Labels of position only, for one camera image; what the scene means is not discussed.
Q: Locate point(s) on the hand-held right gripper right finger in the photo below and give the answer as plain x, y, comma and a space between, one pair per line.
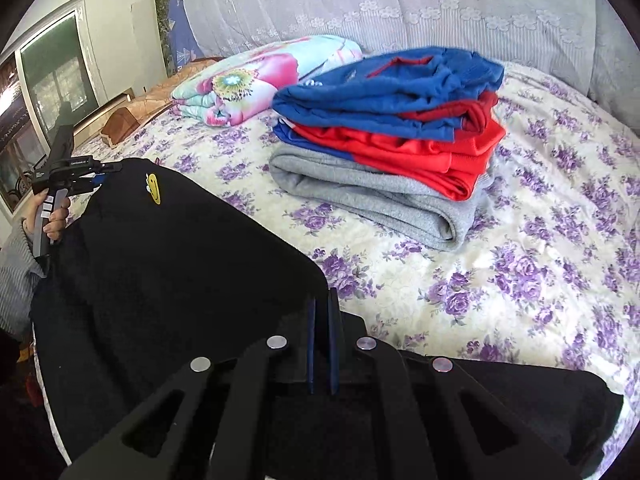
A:
334, 345

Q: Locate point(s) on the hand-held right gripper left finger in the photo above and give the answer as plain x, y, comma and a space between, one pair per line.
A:
311, 345

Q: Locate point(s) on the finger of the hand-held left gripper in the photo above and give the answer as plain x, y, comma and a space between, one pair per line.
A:
98, 179
110, 166

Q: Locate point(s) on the black pants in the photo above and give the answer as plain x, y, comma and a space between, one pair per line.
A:
175, 260

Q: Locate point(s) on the person's left hand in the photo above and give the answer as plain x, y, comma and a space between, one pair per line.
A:
56, 225

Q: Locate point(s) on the brown pillow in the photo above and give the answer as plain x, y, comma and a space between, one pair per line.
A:
120, 122

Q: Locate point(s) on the tan patterned pillow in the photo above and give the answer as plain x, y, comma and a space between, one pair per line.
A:
160, 100

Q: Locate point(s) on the green landscape poster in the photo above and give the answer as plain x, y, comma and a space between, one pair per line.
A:
162, 30

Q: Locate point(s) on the grey folded sweatshirt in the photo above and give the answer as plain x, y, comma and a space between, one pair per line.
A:
360, 195

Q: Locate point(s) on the blue printed cloth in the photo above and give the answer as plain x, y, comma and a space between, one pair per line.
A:
180, 30

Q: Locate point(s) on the folded floral blanket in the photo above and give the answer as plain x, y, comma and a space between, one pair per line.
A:
240, 80

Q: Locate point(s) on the bed with purple floral sheet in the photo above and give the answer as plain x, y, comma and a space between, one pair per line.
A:
500, 240

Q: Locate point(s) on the folded red garment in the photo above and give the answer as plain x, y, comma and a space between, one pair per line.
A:
415, 152

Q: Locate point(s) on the folded blue garment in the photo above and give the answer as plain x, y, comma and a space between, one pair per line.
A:
360, 95

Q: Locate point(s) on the white lace cover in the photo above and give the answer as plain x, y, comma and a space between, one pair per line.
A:
400, 5

